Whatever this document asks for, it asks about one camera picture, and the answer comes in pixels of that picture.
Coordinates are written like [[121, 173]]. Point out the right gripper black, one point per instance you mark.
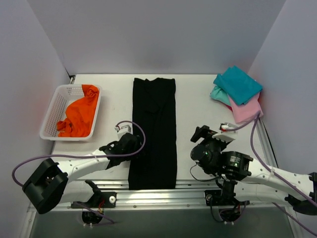
[[201, 134]]

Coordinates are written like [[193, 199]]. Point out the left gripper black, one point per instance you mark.
[[133, 143]]

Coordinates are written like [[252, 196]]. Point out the black t shirt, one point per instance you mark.
[[154, 112]]

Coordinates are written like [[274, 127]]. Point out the orange t shirt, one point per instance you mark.
[[80, 114]]

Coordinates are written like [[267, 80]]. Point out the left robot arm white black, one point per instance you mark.
[[53, 182]]

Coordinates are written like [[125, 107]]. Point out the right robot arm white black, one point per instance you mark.
[[248, 179]]

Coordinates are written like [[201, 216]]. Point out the mint green folded t shirt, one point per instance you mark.
[[220, 95]]

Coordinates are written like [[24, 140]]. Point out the pink folded t shirt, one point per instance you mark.
[[243, 113]]

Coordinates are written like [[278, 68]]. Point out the teal folded t shirt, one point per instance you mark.
[[238, 85]]

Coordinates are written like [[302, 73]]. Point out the white plastic basket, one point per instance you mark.
[[63, 96]]

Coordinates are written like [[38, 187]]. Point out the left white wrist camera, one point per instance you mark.
[[122, 130]]

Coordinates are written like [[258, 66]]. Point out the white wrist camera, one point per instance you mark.
[[227, 132], [122, 130]]

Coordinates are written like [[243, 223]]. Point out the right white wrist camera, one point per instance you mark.
[[227, 132]]

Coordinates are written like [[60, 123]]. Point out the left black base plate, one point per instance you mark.
[[109, 200]]

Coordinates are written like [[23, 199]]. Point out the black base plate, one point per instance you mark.
[[109, 200], [216, 198]]

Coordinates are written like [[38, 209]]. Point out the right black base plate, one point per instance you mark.
[[216, 198]]

